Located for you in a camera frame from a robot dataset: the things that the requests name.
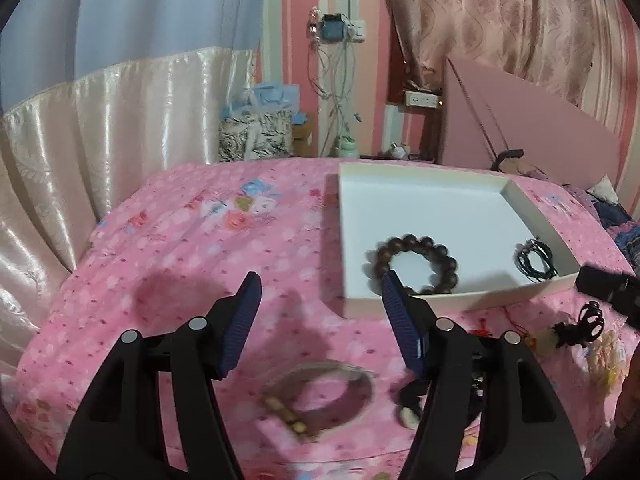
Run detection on white power strip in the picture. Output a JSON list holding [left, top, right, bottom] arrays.
[[403, 91, 444, 109]]

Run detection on pink floral bed sheet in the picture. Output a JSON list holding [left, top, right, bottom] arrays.
[[10, 156, 640, 480]]

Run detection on light blue curtain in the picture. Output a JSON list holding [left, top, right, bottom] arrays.
[[0, 0, 268, 111]]

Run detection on silver stretch band watch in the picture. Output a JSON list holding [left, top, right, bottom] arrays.
[[259, 363, 377, 442]]

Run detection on brown wooden bead bracelet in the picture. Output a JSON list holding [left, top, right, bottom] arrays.
[[363, 234, 459, 296]]

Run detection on black bead bracelet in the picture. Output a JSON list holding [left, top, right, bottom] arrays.
[[397, 379, 435, 428]]

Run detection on black claw hair clip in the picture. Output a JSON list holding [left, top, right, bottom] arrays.
[[552, 301, 605, 347]]

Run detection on black and white patterned bag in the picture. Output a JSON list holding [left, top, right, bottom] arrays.
[[218, 109, 294, 163]]

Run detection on light blue paper bag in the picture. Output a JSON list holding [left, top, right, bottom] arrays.
[[222, 84, 307, 125]]

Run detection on white cardboard box tray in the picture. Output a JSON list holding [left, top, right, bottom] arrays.
[[320, 161, 581, 320]]

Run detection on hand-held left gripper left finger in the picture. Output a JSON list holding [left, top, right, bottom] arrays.
[[55, 271, 262, 480]]

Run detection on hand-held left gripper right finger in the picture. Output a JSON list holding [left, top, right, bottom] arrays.
[[381, 270, 586, 480]]

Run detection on pile of dark clothes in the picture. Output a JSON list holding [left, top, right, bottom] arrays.
[[565, 172, 640, 271]]

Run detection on green bottle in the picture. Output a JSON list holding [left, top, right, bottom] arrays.
[[334, 134, 359, 159]]

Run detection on cream satin curtain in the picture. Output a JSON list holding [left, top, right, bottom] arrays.
[[0, 47, 258, 376]]

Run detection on pink patterned curtain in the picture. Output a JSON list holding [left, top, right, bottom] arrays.
[[382, 0, 628, 106]]

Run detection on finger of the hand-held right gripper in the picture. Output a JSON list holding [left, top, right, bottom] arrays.
[[575, 265, 640, 332]]

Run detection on jade pendant with red knot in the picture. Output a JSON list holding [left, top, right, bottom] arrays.
[[500, 307, 557, 355]]

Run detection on blue charger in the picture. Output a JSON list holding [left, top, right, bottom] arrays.
[[321, 14, 346, 45]]

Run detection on hanging white cables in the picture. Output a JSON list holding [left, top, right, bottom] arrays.
[[306, 7, 363, 156]]

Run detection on dark green cord bracelet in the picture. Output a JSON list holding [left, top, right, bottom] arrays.
[[515, 239, 559, 278]]

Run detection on pink board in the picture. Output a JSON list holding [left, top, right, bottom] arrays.
[[439, 56, 636, 181]]

